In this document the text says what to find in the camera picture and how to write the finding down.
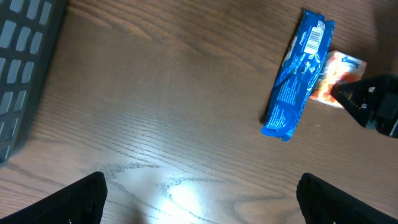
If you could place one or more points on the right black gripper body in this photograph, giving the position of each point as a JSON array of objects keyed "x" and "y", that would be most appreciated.
[{"x": 372, "y": 102}]

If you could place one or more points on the blue biscuit packet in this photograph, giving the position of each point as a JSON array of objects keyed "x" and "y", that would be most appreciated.
[{"x": 298, "y": 75}]

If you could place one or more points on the grey plastic mesh basket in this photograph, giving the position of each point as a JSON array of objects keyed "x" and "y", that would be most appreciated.
[{"x": 29, "y": 33}]

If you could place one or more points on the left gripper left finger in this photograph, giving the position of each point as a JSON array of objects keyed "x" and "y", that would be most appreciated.
[{"x": 81, "y": 202}]

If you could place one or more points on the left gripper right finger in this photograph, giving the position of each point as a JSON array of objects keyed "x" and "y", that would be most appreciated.
[{"x": 321, "y": 202}]

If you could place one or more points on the orange tissue packet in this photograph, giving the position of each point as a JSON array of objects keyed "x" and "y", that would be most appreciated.
[{"x": 338, "y": 68}]

